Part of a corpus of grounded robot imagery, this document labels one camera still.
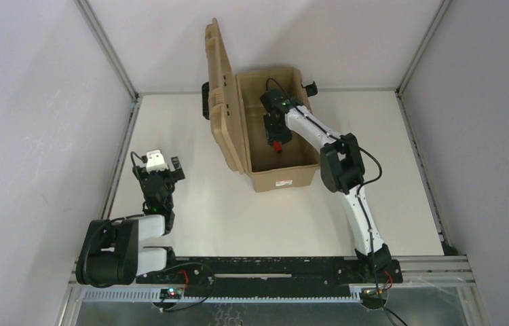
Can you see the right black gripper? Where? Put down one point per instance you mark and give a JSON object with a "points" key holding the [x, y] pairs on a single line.
{"points": [[277, 134]]}

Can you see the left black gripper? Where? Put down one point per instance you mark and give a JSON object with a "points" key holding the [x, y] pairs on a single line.
{"points": [[157, 175]]}

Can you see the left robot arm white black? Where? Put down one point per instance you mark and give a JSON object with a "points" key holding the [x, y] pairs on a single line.
{"points": [[113, 252]]}

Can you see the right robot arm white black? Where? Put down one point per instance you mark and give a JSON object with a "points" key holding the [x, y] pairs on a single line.
{"points": [[342, 169]]}

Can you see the black bin latch far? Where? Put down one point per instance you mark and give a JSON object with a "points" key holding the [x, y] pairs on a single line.
{"points": [[311, 89]]}

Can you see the tan bin lid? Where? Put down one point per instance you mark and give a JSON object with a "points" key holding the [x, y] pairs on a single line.
{"points": [[224, 108]]}

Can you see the tan plastic storage bin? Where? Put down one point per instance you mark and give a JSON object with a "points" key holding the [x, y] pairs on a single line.
{"points": [[297, 163]]}

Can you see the small circuit board left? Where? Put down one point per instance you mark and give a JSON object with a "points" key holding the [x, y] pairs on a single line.
{"points": [[171, 293]]}

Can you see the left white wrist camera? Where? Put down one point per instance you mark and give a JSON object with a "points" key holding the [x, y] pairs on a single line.
{"points": [[155, 161]]}

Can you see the aluminium frame rail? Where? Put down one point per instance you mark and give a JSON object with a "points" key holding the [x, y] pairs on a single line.
{"points": [[121, 157]]}

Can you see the black lid handle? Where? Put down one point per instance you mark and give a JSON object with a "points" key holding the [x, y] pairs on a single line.
{"points": [[205, 89]]}

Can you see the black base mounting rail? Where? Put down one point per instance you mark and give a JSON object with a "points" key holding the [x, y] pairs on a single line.
{"points": [[272, 277]]}

